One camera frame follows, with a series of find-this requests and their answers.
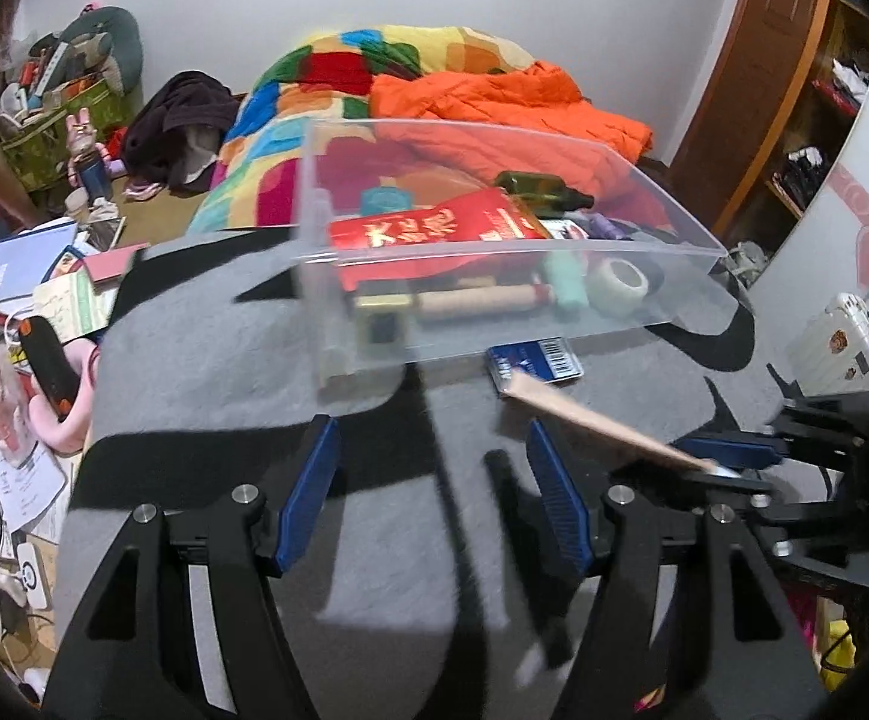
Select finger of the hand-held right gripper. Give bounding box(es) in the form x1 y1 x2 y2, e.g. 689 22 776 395
695 472 856 532
678 401 864 470

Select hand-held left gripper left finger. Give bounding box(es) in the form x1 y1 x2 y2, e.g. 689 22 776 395
40 414 344 720

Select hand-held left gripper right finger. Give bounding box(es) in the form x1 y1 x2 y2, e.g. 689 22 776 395
525 420 825 720

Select wooden spatula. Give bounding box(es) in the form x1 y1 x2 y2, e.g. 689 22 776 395
507 373 742 477

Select blue card box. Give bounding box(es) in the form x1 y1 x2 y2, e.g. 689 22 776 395
485 341 584 395

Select green mahjong tile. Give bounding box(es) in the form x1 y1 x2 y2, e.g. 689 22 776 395
351 309 409 359

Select clear plastic storage bin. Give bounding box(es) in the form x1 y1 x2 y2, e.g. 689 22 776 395
288 116 727 391

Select white tape roll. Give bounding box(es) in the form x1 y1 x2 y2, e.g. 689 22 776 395
585 256 652 316

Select mint green tube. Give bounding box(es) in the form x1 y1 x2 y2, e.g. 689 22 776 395
543 247 589 312

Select red paper packet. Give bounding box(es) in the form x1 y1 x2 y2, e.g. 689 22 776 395
327 191 555 293

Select grey felt cloth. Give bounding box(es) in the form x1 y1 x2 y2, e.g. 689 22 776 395
55 225 855 720

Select white suitcase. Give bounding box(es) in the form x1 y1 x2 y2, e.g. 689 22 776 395
786 292 869 398

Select white shoes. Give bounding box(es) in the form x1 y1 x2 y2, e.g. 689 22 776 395
726 240 769 286

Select tan cylindrical stick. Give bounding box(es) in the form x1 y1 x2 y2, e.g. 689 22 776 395
415 283 555 322

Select white board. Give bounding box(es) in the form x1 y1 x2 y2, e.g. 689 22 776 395
745 34 869 331

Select purple small item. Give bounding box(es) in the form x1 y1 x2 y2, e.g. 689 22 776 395
584 214 634 241

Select black and orange tool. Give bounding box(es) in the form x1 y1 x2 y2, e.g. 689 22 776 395
18 315 79 421

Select white power strip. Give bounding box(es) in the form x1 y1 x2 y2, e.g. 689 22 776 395
10 540 49 608

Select teal small bottle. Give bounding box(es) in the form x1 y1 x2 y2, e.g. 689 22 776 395
359 178 414 217

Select green and white book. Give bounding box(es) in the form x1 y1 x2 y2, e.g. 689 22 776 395
29 270 116 338

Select dark green glass bottle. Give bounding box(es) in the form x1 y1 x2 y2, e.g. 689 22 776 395
494 171 596 215

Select blue notebook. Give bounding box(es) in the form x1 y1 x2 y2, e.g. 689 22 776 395
0 221 79 312

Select wooden cabinet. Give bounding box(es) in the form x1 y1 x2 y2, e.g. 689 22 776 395
666 0 869 222

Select dark clothes pile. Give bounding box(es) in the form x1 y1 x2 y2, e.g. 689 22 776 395
121 71 240 192

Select colourful patchwork quilt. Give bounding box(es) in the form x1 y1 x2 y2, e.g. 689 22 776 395
187 24 540 233

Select orange padded jacket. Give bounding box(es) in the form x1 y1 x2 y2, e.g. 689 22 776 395
368 60 654 166

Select pink rabbit figure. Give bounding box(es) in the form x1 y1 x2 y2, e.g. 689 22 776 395
65 106 109 200

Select green storage box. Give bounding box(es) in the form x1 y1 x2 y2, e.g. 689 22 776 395
3 79 131 192

